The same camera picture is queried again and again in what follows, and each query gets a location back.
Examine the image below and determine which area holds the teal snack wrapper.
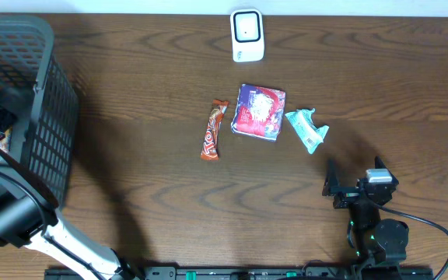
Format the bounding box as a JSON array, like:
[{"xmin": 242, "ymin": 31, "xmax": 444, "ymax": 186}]
[{"xmin": 285, "ymin": 108, "xmax": 329, "ymax": 154}]

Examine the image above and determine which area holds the dark grey plastic basket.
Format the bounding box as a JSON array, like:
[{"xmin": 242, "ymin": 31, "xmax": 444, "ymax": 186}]
[{"xmin": 0, "ymin": 16, "xmax": 79, "ymax": 209}]

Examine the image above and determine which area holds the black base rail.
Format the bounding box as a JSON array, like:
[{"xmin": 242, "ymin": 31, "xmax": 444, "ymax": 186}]
[{"xmin": 44, "ymin": 265, "xmax": 435, "ymax": 280}]

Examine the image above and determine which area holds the orange chocolate bar wrapper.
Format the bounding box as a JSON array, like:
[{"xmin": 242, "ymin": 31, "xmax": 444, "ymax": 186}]
[{"xmin": 200, "ymin": 100, "xmax": 229, "ymax": 161}]

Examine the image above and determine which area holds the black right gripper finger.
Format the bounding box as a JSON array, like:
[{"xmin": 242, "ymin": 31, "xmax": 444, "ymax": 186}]
[
  {"xmin": 374, "ymin": 156, "xmax": 387, "ymax": 169},
  {"xmin": 322, "ymin": 159, "xmax": 340, "ymax": 196}
]

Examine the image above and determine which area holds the small orange snack pack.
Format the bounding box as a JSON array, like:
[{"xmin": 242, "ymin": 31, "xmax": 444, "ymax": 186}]
[{"xmin": 0, "ymin": 127, "xmax": 13, "ymax": 153}]

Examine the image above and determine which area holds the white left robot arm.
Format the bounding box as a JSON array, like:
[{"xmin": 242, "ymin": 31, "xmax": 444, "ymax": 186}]
[{"xmin": 0, "ymin": 149, "xmax": 145, "ymax": 279}]

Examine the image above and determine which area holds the red purple noodle packet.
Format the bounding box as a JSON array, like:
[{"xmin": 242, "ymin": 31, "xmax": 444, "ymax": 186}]
[{"xmin": 231, "ymin": 84, "xmax": 285, "ymax": 142}]

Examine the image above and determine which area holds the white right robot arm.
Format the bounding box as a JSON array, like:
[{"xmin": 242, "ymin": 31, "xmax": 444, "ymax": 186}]
[{"xmin": 322, "ymin": 157, "xmax": 409, "ymax": 279}]

